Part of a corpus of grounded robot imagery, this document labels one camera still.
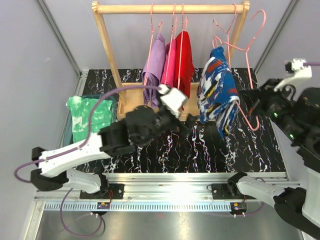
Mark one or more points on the pink hanger with lilac trousers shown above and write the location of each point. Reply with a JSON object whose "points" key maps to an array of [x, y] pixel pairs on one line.
{"points": [[153, 30]]}

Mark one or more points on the red folded trousers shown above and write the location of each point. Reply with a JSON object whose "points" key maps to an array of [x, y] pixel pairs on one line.
{"points": [[189, 70]]}

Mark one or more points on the lilac folded trousers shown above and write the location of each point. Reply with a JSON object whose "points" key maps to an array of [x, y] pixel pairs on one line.
{"points": [[153, 70]]}

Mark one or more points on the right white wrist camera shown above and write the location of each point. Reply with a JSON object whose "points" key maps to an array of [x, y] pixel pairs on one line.
{"points": [[299, 72]]}

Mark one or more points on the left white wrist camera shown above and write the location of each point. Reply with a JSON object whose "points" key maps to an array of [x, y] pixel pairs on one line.
{"points": [[172, 99]]}

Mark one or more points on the blue patterned trousers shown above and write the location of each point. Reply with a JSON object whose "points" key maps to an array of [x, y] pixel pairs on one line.
{"points": [[217, 95]]}

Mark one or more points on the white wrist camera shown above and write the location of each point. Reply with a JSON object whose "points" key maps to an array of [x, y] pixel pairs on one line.
{"points": [[172, 99], [299, 72]]}

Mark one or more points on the green white trousers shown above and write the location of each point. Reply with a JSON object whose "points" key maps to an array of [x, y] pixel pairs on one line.
{"points": [[87, 115]]}

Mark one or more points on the black marble pattern mat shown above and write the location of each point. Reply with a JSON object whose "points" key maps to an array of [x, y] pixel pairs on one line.
{"points": [[250, 147]]}

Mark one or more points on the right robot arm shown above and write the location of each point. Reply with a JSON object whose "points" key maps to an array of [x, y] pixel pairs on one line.
{"points": [[300, 122]]}

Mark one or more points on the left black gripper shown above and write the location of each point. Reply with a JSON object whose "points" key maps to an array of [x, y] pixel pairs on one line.
{"points": [[176, 122]]}

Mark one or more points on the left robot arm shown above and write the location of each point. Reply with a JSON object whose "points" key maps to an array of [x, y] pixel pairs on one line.
{"points": [[139, 127]]}

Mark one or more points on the pink folded trousers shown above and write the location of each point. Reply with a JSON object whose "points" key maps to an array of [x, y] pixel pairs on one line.
{"points": [[168, 75]]}

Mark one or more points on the transparent blue plastic bin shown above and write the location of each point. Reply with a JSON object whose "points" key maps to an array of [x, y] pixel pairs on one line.
{"points": [[67, 130]]}

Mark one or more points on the pink wire hanger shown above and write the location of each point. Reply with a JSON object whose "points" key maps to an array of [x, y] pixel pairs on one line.
{"points": [[216, 39]]}

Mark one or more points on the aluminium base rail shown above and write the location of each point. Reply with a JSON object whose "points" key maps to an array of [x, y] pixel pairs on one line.
{"points": [[150, 192]]}

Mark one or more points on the wooden clothes rack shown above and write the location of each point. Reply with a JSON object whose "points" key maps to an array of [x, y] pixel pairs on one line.
{"points": [[123, 29]]}

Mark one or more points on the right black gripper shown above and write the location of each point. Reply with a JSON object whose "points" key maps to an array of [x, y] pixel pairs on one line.
{"points": [[258, 100]]}

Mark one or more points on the pink hanger with red trousers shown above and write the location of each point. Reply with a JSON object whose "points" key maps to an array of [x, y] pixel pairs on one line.
{"points": [[182, 30]]}

